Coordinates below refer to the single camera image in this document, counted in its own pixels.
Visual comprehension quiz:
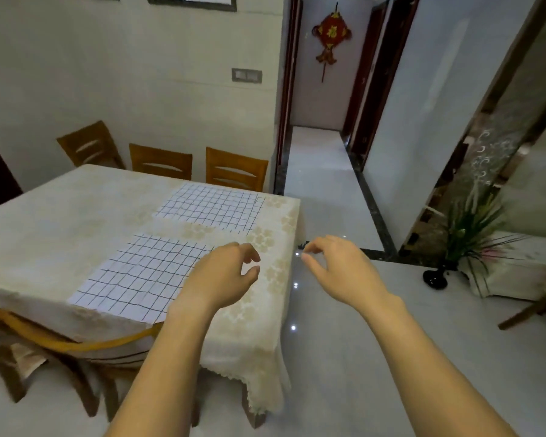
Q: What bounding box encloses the person's right hand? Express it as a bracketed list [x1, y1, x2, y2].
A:
[301, 235, 403, 311]

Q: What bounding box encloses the person's left hand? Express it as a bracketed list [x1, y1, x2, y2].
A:
[170, 242, 261, 321]

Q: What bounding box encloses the person's right forearm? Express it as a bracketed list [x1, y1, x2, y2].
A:
[362, 293, 519, 437]

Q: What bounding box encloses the person's left forearm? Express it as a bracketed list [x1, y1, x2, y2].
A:
[105, 302, 219, 437]

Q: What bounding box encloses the white grid paper sheet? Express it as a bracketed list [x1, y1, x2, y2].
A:
[67, 234, 215, 324]
[153, 183, 266, 234]

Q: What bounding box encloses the wooden dining chair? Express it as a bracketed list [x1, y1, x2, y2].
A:
[205, 147, 269, 192]
[128, 143, 193, 181]
[56, 120, 126, 170]
[0, 307, 267, 429]

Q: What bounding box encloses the black vase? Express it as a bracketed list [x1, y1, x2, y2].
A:
[423, 264, 458, 291]

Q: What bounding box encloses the cream floral tablecloth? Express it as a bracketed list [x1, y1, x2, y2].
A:
[0, 164, 301, 415]

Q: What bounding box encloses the green artificial plant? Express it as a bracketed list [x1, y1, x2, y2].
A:
[441, 179, 528, 298]

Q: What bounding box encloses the dark wooden door frame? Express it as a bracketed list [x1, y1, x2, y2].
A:
[275, 0, 304, 166]

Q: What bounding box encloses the grey wall switch panel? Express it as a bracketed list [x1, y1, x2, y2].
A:
[231, 68, 263, 84]

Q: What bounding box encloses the red knot wall ornament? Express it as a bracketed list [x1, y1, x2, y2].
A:
[312, 2, 352, 83]

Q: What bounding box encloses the framed wall picture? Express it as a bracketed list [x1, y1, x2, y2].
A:
[147, 0, 237, 12]

